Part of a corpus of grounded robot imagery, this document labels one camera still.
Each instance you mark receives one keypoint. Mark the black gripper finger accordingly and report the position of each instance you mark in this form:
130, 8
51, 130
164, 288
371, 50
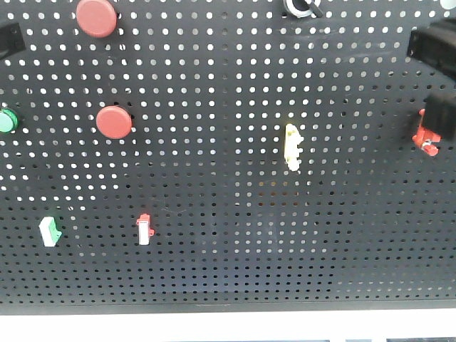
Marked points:
11, 40
434, 45
439, 116

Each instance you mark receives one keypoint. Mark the red toggle switch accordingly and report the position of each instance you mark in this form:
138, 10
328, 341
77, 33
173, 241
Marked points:
425, 139

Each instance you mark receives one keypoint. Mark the green round button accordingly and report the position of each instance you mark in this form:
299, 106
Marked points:
9, 120

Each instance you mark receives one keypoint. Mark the upper red round button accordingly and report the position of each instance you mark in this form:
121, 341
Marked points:
97, 18

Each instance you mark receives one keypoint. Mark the red round button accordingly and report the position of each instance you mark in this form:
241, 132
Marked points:
97, 18
114, 122

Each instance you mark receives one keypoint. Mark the lower red round button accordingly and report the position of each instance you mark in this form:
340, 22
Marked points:
114, 122

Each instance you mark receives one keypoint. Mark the black perforated pegboard panel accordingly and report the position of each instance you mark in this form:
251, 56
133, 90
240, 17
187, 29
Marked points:
368, 221

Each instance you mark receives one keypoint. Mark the white standing desk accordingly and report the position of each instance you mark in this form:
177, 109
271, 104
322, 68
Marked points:
251, 326

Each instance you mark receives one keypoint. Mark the black rotary selector switch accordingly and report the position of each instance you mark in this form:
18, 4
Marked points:
304, 8

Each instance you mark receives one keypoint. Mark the yellow toggle switch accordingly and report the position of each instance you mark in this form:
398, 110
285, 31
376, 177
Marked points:
292, 151

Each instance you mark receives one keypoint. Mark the white green rocker switch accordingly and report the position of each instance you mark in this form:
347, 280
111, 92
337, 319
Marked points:
49, 231

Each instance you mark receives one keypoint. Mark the white red rocker switch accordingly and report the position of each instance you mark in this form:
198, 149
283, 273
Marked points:
145, 231

